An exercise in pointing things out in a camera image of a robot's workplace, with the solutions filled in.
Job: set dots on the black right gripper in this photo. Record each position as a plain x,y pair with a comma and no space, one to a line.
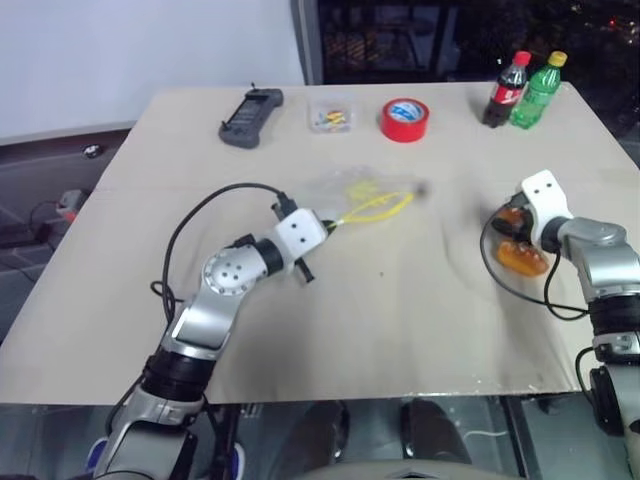
525,227

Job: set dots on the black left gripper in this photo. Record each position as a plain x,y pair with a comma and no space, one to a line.
303,270

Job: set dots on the orange snack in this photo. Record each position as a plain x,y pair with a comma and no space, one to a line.
510,216
520,256

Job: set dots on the clear plastic bag yellow zip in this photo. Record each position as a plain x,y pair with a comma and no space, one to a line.
360,192

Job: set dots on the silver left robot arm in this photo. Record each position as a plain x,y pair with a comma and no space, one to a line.
220,280

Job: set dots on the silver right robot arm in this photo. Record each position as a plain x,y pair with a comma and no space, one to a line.
600,250

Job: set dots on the clear box of coloured bits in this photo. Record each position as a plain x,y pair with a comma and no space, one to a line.
334,116

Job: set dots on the cola bottle red cap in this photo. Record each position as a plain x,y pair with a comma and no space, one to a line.
505,95

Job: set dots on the green soda bottle yellow cap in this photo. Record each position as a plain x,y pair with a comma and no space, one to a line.
536,95

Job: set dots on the red tape roll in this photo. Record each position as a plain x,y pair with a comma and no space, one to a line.
405,120

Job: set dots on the black handheld controller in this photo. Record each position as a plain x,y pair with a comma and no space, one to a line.
250,117

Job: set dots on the small black floor object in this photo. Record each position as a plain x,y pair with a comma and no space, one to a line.
92,150

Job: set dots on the grey rounded robot body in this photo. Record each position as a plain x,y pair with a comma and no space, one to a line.
400,471

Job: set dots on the grey and orange floor device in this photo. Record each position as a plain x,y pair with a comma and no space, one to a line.
70,200

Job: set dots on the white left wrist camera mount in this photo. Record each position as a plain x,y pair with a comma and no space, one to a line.
300,231

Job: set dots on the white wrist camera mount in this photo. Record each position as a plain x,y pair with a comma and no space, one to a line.
300,231
545,200

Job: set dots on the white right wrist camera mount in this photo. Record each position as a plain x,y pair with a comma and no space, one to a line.
545,200

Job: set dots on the grey window frame post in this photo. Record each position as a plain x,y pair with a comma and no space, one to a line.
307,40

